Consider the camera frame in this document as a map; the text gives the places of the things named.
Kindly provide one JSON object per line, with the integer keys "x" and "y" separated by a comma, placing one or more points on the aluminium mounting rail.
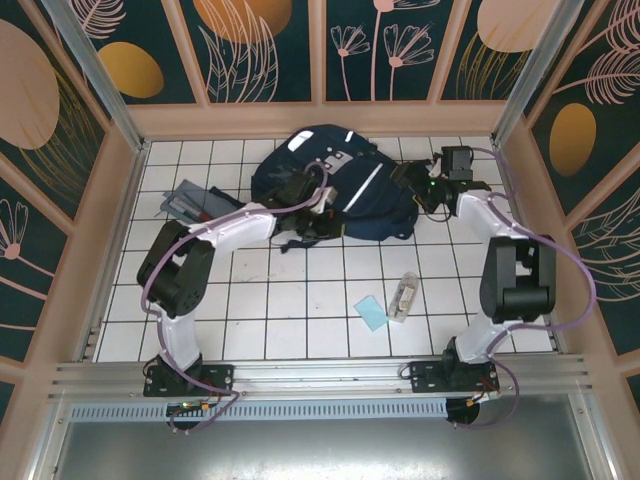
{"x": 325, "y": 375}

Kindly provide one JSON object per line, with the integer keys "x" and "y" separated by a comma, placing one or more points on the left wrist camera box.
{"x": 327, "y": 197}

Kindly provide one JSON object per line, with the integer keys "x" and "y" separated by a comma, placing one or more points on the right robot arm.
{"x": 480, "y": 220}

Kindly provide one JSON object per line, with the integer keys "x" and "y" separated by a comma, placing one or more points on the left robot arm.
{"x": 235, "y": 225}

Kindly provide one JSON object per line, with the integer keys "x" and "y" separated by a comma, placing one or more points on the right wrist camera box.
{"x": 438, "y": 161}

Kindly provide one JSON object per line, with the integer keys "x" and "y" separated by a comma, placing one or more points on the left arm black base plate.
{"x": 220, "y": 375}

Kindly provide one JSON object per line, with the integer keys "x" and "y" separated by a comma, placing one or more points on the navy blue backpack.
{"x": 370, "y": 210}

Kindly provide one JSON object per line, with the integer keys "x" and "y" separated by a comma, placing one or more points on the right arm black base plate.
{"x": 425, "y": 377}

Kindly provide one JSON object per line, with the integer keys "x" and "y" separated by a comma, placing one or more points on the grey translucent pencil pouch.
{"x": 190, "y": 197}

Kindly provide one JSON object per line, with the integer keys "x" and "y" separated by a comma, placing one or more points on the light blue card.
{"x": 370, "y": 312}

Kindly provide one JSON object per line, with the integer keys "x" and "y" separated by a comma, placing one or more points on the aluminium frame post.
{"x": 535, "y": 60}
{"x": 95, "y": 70}

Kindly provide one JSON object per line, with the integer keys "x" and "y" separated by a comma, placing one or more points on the small circuit board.
{"x": 190, "y": 407}

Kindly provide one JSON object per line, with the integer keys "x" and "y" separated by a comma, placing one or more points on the grey metal panel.
{"x": 325, "y": 450}

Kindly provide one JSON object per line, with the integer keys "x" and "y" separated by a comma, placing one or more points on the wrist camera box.
{"x": 327, "y": 197}
{"x": 438, "y": 161}

